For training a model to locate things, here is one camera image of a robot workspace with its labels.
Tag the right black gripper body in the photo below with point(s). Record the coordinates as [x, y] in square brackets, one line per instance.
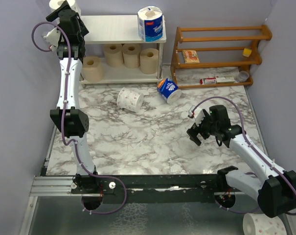
[207, 128]

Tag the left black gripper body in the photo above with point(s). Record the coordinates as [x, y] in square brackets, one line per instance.
[81, 30]

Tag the white red-dotted roll front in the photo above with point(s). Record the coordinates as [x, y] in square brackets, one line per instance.
[57, 4]

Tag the white red-dotted roll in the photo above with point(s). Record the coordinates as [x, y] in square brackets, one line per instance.
[130, 100]
[57, 4]

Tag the brown paper roll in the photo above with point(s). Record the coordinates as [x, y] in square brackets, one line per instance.
[113, 55]
[131, 55]
[149, 60]
[92, 69]

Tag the blue roll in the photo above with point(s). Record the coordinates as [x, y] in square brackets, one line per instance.
[169, 90]
[150, 23]

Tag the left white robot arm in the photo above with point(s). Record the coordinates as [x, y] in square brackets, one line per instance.
[67, 116]

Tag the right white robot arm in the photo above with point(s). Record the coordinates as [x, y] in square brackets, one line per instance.
[273, 188]

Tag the white two-tier shelf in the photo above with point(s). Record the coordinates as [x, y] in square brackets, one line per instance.
[120, 29]

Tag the red white box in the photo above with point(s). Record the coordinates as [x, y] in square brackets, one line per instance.
[208, 81]

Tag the white green box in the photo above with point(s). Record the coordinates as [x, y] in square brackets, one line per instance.
[224, 79]

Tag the clear plastic cup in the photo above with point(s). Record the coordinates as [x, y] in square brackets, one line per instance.
[243, 76]

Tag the brown wooden rack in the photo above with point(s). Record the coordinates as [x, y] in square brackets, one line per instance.
[243, 65]

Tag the orange patterned booklet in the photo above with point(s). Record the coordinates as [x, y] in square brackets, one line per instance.
[190, 56]

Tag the white red-dotted roll rear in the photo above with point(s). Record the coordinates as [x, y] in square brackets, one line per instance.
[130, 100]

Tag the yellow cap jar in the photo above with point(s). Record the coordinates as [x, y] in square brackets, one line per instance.
[247, 52]

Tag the black base crossbar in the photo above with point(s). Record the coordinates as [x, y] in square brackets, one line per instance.
[116, 189]

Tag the white dotted roll bottom corner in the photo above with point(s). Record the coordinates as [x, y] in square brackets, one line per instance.
[260, 224]

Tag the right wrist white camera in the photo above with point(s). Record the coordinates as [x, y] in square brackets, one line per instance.
[196, 116]

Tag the wrist white camera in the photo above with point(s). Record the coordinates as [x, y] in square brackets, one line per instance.
[196, 116]
[52, 38]

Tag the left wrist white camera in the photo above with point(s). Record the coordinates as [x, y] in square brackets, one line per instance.
[52, 38]

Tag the aluminium rail frame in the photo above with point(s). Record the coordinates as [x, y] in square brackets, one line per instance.
[51, 186]

